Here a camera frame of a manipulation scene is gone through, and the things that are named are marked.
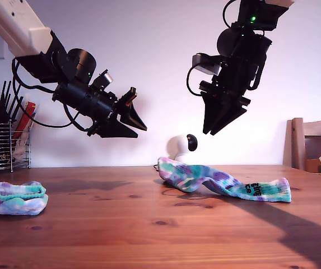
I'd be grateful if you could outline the white round security camera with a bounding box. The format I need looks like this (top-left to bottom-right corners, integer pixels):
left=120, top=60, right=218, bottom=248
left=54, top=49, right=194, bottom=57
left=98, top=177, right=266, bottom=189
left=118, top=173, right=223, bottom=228
left=166, top=133, right=199, bottom=163

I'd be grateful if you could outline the red and yellow paper packet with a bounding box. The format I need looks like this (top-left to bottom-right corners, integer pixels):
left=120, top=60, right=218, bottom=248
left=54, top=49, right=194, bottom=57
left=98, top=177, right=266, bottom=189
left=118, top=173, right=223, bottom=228
left=12, top=101, right=40, bottom=140

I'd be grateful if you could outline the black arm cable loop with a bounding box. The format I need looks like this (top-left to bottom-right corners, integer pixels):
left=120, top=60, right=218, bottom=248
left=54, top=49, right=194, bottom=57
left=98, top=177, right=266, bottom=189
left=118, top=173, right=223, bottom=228
left=222, top=0, right=241, bottom=29
left=248, top=60, right=264, bottom=92
left=62, top=102, right=90, bottom=132
left=11, top=57, right=57, bottom=93

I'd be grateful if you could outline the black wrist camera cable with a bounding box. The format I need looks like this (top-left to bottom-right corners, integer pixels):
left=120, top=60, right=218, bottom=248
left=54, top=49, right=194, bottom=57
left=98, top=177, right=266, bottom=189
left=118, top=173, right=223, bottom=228
left=187, top=66, right=206, bottom=96
left=14, top=84, right=78, bottom=129

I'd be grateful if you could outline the brown cardboard box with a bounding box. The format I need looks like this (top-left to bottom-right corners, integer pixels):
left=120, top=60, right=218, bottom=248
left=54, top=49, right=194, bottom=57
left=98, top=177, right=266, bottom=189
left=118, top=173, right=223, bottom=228
left=305, top=159, right=321, bottom=174

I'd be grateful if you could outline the white paper packet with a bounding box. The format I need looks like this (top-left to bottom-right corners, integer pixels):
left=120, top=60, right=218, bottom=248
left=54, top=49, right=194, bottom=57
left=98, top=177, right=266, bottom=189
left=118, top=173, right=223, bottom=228
left=13, top=132, right=31, bottom=163

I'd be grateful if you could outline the tie-dye Hugging Face sock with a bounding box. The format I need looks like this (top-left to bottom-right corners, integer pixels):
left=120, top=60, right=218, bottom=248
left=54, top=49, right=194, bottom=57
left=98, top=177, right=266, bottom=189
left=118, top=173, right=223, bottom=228
left=0, top=180, right=49, bottom=216
left=157, top=156, right=292, bottom=203

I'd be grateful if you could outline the wooden chair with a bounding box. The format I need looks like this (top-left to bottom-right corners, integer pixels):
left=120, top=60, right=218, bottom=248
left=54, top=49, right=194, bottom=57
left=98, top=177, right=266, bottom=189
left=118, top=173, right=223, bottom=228
left=283, top=118, right=321, bottom=174

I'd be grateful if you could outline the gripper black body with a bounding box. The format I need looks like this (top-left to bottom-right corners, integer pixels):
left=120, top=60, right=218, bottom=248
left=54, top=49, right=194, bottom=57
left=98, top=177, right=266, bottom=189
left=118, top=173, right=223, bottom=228
left=198, top=62, right=264, bottom=109
left=77, top=86, right=137, bottom=138

